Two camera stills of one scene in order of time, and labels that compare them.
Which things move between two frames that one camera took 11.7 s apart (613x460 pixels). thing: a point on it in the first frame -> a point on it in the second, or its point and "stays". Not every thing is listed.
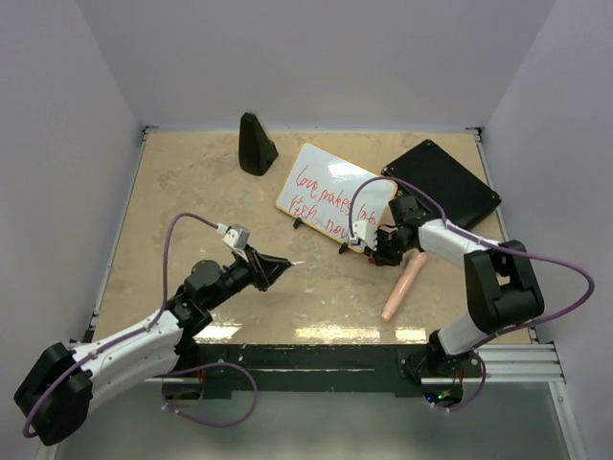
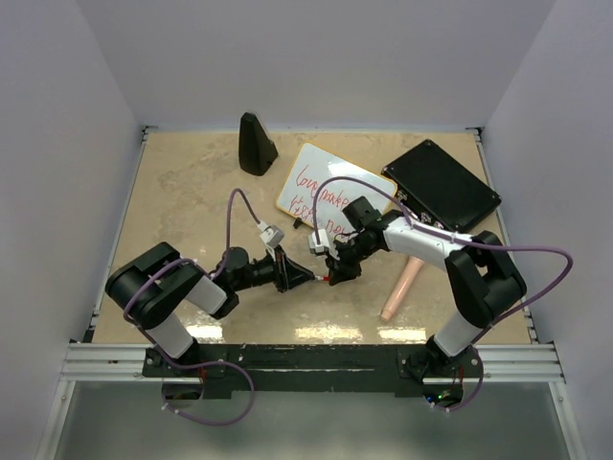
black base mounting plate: [325, 370] stays
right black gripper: [380, 258] -> [341, 270]
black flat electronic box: [463, 196] stays
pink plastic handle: [417, 257] stays
